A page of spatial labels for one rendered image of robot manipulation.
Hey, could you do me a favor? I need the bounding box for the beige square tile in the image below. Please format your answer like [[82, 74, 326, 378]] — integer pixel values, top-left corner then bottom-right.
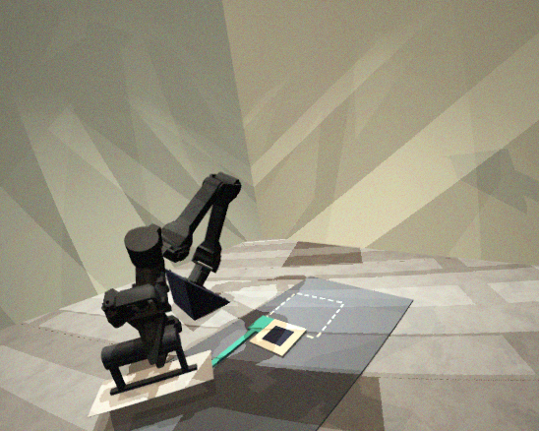
[[250, 319, 307, 357]]

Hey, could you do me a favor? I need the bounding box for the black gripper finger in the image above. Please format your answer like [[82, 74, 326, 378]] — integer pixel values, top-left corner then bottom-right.
[[126, 310, 167, 365], [155, 324, 176, 369]]

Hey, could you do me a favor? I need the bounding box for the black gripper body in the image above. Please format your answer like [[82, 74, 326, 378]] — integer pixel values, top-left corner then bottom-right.
[[113, 274, 182, 333]]

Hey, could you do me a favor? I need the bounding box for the turquoise small trowel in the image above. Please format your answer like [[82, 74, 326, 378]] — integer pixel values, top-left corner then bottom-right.
[[211, 316, 274, 368]]

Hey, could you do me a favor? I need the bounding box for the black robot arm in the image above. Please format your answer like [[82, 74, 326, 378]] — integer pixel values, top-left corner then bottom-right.
[[101, 171, 241, 329]]

